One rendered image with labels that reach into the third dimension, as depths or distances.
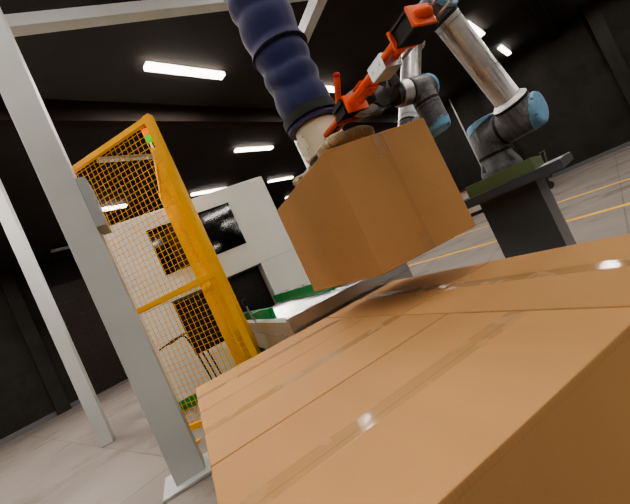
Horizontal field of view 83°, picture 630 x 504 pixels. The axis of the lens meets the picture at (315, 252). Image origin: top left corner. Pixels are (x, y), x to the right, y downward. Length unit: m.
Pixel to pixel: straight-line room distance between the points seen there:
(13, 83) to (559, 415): 2.74
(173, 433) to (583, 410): 2.03
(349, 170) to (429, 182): 0.28
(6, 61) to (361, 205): 2.28
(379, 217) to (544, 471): 0.76
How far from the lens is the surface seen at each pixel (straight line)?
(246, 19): 1.61
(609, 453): 0.58
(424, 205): 1.18
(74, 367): 4.49
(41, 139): 2.56
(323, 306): 1.66
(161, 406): 2.26
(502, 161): 1.91
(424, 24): 1.00
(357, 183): 1.08
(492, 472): 0.45
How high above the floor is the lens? 0.79
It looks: 1 degrees up
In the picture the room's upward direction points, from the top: 25 degrees counter-clockwise
